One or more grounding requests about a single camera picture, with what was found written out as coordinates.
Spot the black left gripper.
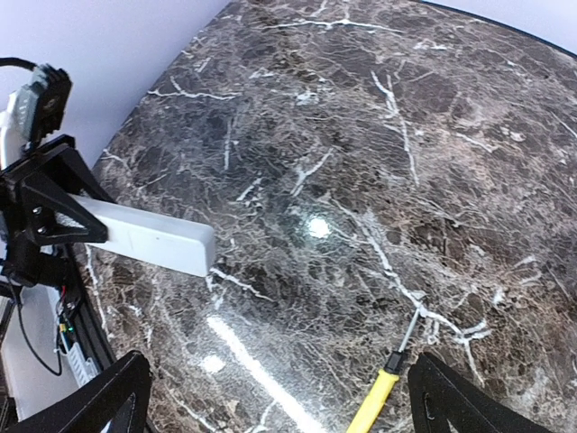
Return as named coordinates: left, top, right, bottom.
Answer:
left=1, top=134, right=114, bottom=288

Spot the white remote control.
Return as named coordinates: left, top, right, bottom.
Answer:
left=74, top=196, right=215, bottom=277

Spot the yellow handled screwdriver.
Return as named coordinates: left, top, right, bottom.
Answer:
left=346, top=309, right=420, bottom=433

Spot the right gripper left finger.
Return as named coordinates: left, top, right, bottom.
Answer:
left=8, top=351, right=152, bottom=432

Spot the white slotted cable duct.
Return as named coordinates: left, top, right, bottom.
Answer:
left=53, top=288, right=98, bottom=389

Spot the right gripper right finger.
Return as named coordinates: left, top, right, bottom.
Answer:
left=408, top=352, right=547, bottom=433

